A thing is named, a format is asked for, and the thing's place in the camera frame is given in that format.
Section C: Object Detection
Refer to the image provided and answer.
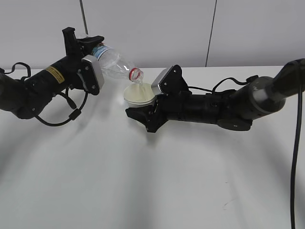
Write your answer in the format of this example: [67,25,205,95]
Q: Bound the thick black hanging cable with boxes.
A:
[290,59,305,229]

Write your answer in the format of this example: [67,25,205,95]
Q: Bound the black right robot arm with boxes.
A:
[125,59,305,133]

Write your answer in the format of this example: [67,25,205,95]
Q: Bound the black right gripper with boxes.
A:
[125,92,192,133]

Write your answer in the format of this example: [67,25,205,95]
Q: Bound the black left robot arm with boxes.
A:
[0,27,104,126]

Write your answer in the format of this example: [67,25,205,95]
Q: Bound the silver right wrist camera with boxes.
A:
[151,65,182,95]

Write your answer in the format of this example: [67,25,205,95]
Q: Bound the white paper cup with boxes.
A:
[123,83,155,108]

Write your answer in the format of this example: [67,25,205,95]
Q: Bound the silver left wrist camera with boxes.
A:
[81,55,104,95]

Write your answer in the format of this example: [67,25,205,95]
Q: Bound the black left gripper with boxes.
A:
[62,27,104,91]

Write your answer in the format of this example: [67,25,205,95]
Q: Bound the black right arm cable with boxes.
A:
[188,75,259,93]

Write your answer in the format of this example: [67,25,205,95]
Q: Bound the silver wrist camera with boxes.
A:
[151,65,182,95]
[81,55,104,95]

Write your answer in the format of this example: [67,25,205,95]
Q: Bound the clear water bottle red label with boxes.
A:
[91,42,143,84]

